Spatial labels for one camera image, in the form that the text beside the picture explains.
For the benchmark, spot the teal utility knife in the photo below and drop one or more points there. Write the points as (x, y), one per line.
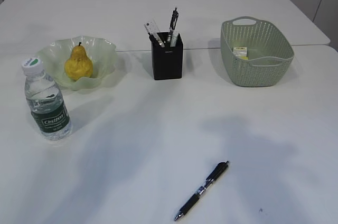
(174, 39)

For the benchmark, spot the yellow utility knife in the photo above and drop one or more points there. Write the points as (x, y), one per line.
(159, 38)

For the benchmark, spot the clear plastic ruler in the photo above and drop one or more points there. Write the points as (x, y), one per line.
(151, 27)

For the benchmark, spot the black gel pen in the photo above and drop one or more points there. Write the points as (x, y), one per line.
(198, 194)
(151, 37)
(173, 22)

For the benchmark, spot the yellow plastic packaging waste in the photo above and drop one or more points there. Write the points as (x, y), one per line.
(240, 52)

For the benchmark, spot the black gel pen front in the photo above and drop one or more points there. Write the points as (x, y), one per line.
(198, 194)

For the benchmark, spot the yellow pear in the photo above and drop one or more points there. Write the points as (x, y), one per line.
(79, 64)

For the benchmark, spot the clear water bottle green label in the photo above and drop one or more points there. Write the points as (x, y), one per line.
(45, 100)

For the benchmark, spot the black square pen holder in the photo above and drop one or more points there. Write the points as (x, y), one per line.
(167, 62)

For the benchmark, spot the frosted green wavy glass plate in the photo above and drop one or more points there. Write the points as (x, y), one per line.
(100, 51)

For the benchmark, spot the green woven plastic basket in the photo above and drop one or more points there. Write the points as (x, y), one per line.
(269, 52)

